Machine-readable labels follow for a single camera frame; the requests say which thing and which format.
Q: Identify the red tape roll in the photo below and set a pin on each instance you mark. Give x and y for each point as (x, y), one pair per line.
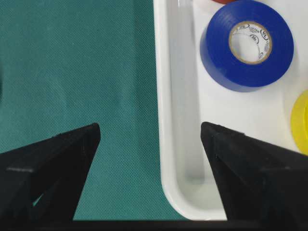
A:
(224, 1)

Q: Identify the blue tape roll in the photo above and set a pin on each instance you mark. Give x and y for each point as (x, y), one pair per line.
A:
(247, 45)

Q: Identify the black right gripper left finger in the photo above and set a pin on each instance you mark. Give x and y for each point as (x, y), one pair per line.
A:
(43, 181)

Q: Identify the yellow tape roll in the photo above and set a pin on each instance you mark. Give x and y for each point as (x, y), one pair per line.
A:
(299, 122)

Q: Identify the white plastic tray case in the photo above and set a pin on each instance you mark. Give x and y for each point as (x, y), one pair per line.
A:
(188, 96)

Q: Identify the green table cloth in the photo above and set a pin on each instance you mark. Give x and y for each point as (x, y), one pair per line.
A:
(65, 64)

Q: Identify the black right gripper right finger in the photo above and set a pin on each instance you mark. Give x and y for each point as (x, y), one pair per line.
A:
(257, 180)

